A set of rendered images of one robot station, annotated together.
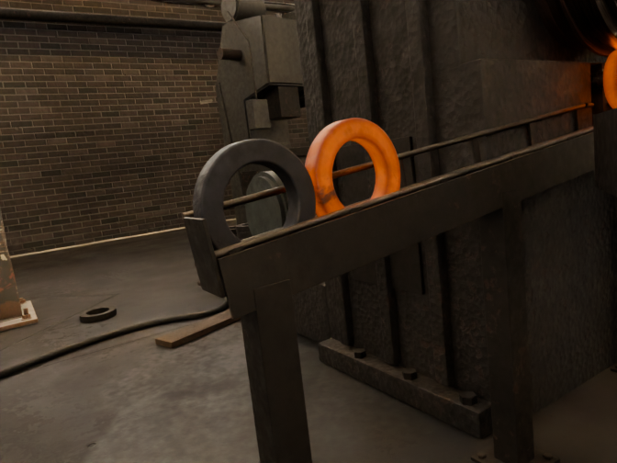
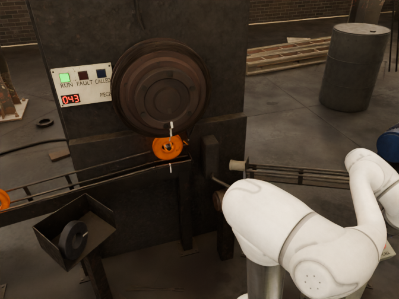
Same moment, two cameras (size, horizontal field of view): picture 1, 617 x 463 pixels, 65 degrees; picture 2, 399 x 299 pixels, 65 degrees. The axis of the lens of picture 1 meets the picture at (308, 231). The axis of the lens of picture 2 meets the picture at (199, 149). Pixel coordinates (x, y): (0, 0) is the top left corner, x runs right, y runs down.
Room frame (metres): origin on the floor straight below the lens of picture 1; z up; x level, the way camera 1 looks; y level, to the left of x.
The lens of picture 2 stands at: (-0.01, -1.40, 1.69)
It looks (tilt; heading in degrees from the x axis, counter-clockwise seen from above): 33 degrees down; 16
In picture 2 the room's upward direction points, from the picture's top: 1 degrees counter-clockwise
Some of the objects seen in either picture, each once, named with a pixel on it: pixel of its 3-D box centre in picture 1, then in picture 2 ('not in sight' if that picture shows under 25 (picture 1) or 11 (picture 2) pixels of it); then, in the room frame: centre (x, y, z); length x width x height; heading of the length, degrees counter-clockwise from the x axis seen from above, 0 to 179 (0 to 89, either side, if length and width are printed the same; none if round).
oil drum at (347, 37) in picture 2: not in sight; (351, 67); (3.94, -2.12, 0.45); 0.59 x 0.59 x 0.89
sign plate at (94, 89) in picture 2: not in sight; (85, 85); (1.19, -0.50, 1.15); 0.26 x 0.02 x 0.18; 122
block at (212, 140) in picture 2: not in sight; (209, 156); (1.42, -1.04, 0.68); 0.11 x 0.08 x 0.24; 32
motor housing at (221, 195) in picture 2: not in sight; (232, 223); (1.34, -1.20, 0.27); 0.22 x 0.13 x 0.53; 122
